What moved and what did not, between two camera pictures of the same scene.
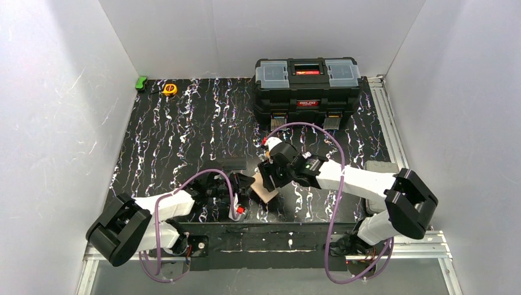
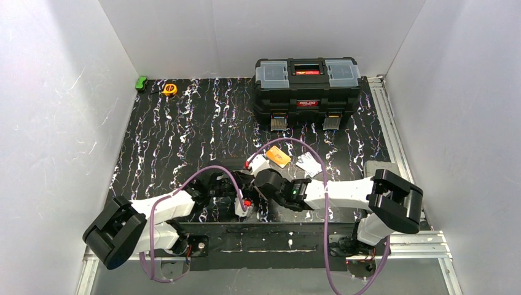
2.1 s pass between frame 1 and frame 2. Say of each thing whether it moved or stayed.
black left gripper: stayed
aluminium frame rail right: stayed
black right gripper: moved
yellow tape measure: stayed
